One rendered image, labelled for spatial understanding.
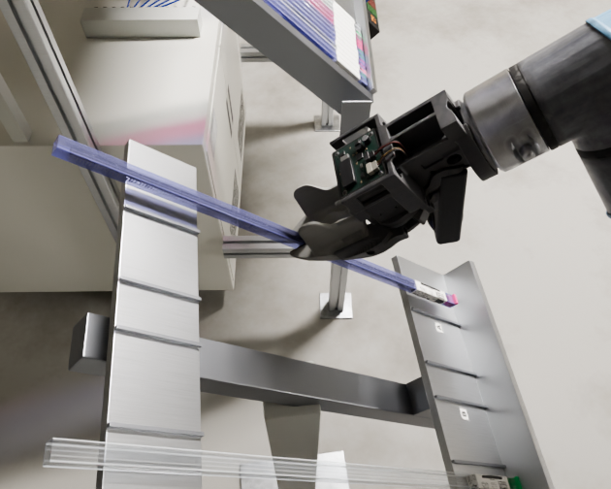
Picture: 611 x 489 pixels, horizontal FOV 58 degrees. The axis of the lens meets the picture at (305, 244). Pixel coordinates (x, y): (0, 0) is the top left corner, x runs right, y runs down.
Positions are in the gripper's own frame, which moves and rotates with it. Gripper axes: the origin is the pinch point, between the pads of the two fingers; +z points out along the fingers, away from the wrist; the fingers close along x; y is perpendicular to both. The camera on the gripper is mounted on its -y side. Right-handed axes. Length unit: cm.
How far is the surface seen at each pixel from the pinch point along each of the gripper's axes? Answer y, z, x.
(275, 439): -11.2, 14.8, 14.4
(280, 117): -77, 52, -119
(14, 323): -27, 116, -45
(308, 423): -10.0, 9.2, 14.3
